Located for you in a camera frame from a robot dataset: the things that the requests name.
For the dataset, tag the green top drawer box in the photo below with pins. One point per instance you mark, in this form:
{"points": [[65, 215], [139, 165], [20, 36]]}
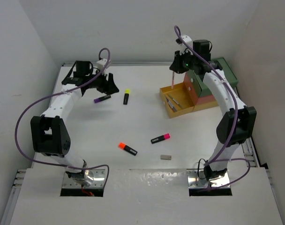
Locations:
{"points": [[201, 89]]}

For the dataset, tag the blue clear pen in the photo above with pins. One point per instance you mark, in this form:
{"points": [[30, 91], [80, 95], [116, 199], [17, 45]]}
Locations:
{"points": [[169, 103]]}

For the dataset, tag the purple highlighter marker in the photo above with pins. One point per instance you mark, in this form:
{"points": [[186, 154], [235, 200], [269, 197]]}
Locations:
{"points": [[103, 98]]}

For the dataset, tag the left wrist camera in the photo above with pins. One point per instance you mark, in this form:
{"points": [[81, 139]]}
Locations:
{"points": [[103, 64]]}

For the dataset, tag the yellow highlighter marker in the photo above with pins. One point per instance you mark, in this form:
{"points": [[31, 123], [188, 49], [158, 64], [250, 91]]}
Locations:
{"points": [[126, 96]]}

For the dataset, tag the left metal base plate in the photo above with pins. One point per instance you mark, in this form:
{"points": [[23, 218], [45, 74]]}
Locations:
{"points": [[95, 178]]}

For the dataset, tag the pink highlighter marker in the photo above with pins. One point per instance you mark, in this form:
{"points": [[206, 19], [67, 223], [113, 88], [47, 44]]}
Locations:
{"points": [[160, 138]]}

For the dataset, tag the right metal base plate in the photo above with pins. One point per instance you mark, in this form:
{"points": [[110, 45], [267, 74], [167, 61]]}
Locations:
{"points": [[196, 180]]}

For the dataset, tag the red drawer box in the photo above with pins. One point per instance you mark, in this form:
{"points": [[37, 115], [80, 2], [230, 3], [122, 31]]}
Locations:
{"points": [[200, 103]]}

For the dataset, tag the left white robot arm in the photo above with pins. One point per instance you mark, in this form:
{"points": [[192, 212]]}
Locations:
{"points": [[49, 133]]}

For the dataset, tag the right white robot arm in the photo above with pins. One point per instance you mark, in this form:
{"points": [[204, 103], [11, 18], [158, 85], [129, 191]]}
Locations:
{"points": [[238, 120]]}

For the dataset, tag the orange highlighter marker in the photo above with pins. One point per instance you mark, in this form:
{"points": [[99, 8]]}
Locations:
{"points": [[127, 149]]}

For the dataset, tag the metal base plate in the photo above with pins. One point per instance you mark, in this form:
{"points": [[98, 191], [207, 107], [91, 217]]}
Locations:
{"points": [[196, 180], [95, 178]]}

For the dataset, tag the yellow bottom drawer box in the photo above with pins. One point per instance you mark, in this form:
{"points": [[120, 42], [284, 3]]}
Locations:
{"points": [[182, 98]]}

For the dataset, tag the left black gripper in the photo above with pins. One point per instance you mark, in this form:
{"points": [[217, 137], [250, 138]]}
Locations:
{"points": [[108, 86]]}

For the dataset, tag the grey eraser block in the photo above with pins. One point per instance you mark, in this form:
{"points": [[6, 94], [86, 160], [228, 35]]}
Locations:
{"points": [[165, 157]]}

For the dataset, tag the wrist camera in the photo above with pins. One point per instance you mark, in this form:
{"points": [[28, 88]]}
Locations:
{"points": [[185, 43], [103, 64]]}

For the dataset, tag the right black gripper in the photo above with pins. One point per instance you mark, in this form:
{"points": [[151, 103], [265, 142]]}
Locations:
{"points": [[176, 65]]}

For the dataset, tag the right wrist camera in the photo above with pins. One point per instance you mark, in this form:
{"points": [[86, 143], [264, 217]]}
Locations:
{"points": [[185, 43]]}

